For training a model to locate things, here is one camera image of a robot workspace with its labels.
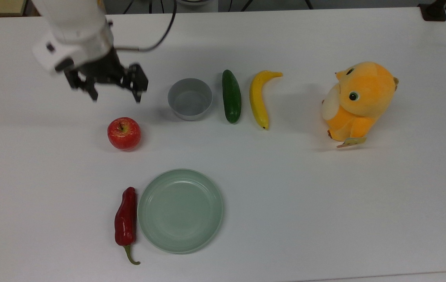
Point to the grey round bowl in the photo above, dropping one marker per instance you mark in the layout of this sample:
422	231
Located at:
190	99

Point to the green cucumber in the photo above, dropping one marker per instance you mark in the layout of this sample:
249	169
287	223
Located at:
231	96

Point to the red apple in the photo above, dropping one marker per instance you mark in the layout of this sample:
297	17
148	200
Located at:
124	133

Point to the red chili pepper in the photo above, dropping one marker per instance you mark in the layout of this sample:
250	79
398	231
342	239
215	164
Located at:
126	219

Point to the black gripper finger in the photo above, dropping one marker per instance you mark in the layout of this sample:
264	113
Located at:
84	84
137	82

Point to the pale green plate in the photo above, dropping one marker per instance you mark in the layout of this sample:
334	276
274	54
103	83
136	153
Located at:
180	210

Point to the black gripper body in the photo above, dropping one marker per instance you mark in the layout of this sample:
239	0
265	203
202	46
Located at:
103	70

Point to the yellow banana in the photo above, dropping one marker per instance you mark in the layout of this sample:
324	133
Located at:
259	98

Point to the orange plush toy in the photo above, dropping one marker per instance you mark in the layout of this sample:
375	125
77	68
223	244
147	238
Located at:
358	102

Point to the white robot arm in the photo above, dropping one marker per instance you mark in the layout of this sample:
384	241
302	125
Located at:
74	27

